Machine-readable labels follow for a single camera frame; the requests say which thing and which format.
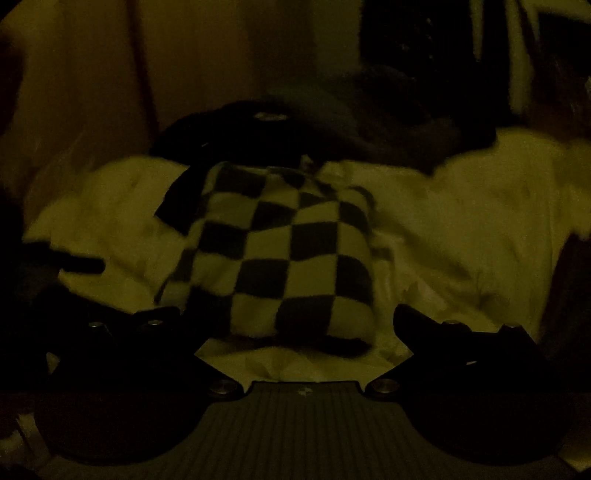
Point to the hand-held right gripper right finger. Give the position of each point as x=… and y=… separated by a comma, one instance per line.
x=406, y=318

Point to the white duvet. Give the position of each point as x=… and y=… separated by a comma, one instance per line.
x=461, y=230

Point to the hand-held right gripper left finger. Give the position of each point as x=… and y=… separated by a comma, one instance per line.
x=178, y=318

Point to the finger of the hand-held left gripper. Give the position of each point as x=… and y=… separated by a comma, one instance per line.
x=83, y=265

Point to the grey garment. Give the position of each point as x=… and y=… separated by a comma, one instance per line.
x=369, y=101

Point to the row of dark hanging clothes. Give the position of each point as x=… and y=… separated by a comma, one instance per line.
x=406, y=37

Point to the beige wardrobe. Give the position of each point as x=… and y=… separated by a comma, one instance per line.
x=207, y=55

